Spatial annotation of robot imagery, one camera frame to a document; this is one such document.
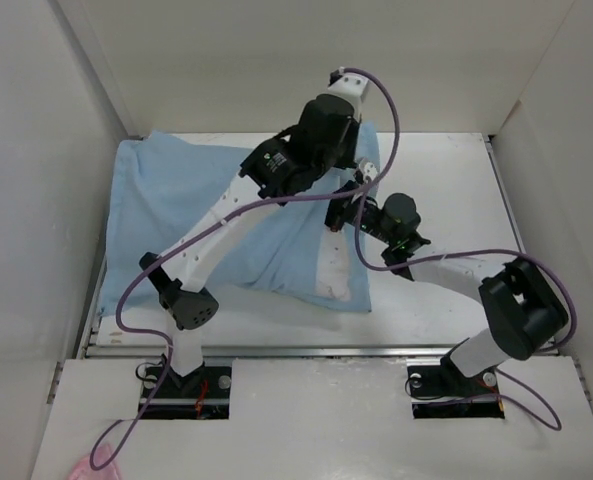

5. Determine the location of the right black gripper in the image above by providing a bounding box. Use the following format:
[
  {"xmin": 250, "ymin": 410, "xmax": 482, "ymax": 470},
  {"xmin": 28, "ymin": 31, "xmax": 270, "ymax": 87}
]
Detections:
[{"xmin": 302, "ymin": 181, "xmax": 396, "ymax": 246}]

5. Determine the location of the white pillow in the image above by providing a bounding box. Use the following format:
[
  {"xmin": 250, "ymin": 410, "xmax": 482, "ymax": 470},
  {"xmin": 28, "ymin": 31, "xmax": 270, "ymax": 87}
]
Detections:
[{"xmin": 315, "ymin": 229, "xmax": 351, "ymax": 302}]

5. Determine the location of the blue pillowcase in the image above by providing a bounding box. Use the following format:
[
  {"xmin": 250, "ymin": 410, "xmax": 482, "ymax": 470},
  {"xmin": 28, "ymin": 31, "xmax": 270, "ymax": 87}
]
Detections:
[{"xmin": 98, "ymin": 132, "xmax": 371, "ymax": 316}]

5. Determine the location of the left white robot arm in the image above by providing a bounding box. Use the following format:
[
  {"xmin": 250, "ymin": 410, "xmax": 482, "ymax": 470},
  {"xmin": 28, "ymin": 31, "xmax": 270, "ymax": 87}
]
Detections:
[{"xmin": 139, "ymin": 91, "xmax": 364, "ymax": 397}]

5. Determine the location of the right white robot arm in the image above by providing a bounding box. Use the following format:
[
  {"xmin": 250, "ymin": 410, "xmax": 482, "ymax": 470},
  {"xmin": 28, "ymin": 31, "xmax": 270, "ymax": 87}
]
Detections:
[{"xmin": 325, "ymin": 181, "xmax": 577, "ymax": 398}]

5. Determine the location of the pink cloth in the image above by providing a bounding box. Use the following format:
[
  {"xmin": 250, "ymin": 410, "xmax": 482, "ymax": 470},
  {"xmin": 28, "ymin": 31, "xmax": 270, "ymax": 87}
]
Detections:
[{"xmin": 68, "ymin": 442, "xmax": 123, "ymax": 480}]

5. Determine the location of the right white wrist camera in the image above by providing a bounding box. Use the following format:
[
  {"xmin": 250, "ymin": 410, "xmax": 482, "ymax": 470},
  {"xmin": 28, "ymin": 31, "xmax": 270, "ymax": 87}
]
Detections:
[{"xmin": 354, "ymin": 157, "xmax": 379, "ymax": 185}]

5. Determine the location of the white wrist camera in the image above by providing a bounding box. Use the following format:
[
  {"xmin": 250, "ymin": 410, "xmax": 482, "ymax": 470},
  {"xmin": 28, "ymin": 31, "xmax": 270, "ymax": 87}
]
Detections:
[
  {"xmin": 354, "ymin": 157, "xmax": 379, "ymax": 185},
  {"xmin": 327, "ymin": 70, "xmax": 370, "ymax": 111}
]

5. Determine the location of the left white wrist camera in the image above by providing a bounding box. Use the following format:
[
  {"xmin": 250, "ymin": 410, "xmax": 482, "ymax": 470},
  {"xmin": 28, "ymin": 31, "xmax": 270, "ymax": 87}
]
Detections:
[{"xmin": 327, "ymin": 70, "xmax": 370, "ymax": 111}]

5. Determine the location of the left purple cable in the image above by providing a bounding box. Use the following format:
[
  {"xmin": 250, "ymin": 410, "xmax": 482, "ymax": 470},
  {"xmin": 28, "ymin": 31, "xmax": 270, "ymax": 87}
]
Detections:
[{"xmin": 89, "ymin": 67, "xmax": 401, "ymax": 471}]

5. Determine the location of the purple cable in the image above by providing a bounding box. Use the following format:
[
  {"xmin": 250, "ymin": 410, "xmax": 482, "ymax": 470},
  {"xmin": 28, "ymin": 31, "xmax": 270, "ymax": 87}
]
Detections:
[
  {"xmin": 89, "ymin": 67, "xmax": 401, "ymax": 471},
  {"xmin": 354, "ymin": 184, "xmax": 577, "ymax": 432}
]

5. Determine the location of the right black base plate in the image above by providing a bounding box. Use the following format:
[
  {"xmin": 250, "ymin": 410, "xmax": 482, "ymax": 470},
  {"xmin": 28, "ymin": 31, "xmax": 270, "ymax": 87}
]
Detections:
[{"xmin": 405, "ymin": 364, "xmax": 505, "ymax": 420}]

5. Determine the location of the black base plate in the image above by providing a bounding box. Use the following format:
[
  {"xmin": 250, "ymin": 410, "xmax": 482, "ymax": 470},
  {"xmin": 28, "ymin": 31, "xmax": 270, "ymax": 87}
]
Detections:
[
  {"xmin": 135, "ymin": 362, "xmax": 232, "ymax": 420},
  {"xmin": 405, "ymin": 364, "xmax": 505, "ymax": 420}
]

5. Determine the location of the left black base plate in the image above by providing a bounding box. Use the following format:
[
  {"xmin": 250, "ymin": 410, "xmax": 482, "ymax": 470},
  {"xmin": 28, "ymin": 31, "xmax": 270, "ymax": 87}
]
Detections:
[{"xmin": 135, "ymin": 362, "xmax": 232, "ymax": 420}]

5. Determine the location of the aluminium front rail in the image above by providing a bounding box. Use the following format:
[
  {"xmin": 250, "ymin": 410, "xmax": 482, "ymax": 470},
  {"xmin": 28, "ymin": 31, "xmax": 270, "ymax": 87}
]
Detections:
[{"xmin": 79, "ymin": 345, "xmax": 448, "ymax": 359}]

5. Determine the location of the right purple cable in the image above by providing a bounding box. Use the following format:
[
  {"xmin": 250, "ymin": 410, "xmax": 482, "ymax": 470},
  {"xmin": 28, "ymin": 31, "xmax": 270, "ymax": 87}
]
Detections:
[{"xmin": 354, "ymin": 184, "xmax": 577, "ymax": 432}]

